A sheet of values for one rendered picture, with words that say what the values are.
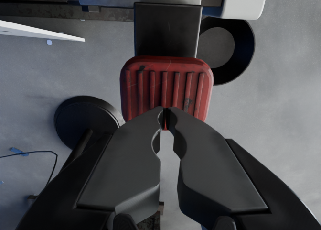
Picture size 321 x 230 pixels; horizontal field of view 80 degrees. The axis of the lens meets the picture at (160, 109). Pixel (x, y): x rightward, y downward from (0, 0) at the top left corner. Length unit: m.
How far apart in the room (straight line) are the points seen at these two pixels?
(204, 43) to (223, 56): 0.11
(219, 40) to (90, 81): 0.63
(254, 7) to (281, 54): 0.79
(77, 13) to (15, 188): 1.22
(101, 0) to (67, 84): 0.82
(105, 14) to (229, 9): 0.67
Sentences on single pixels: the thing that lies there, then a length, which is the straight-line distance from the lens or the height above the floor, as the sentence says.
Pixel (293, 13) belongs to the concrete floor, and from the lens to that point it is 1.05.
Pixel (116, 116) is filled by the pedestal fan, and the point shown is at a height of 0.02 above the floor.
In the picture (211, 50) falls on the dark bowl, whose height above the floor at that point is 0.00.
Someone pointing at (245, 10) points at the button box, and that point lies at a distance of 0.29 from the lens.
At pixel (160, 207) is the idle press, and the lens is 1.50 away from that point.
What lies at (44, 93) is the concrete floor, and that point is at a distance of 1.13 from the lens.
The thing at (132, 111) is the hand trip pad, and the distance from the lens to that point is 0.15.
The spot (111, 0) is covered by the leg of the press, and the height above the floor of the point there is 0.64.
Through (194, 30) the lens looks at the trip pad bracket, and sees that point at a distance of 0.19.
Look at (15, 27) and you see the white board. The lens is 0.57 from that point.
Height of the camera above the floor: 0.89
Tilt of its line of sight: 62 degrees down
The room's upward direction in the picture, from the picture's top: 180 degrees clockwise
